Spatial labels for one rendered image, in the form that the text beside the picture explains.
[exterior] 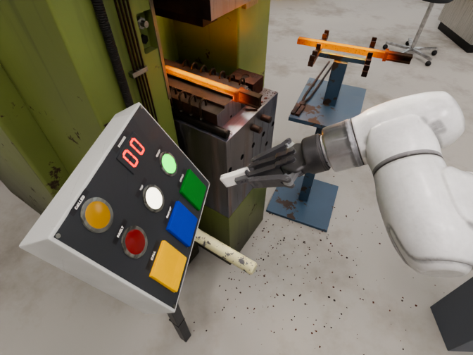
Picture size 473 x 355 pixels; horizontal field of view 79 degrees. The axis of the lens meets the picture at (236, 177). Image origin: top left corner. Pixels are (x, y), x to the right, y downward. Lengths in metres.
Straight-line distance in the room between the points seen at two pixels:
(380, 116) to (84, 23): 0.62
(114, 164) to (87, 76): 0.29
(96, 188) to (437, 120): 0.54
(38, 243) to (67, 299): 1.38
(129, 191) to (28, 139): 0.77
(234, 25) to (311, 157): 0.81
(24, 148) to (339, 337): 1.58
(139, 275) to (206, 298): 1.11
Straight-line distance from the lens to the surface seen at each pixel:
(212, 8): 0.85
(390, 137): 0.51
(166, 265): 0.59
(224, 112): 1.02
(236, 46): 1.28
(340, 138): 0.54
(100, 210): 0.51
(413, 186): 0.47
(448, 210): 0.47
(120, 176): 0.56
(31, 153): 1.32
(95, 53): 0.79
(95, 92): 0.81
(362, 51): 1.39
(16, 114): 1.25
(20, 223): 2.31
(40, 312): 1.90
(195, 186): 0.71
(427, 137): 0.52
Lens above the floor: 1.54
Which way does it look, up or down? 47 degrees down
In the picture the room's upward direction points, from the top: straight up
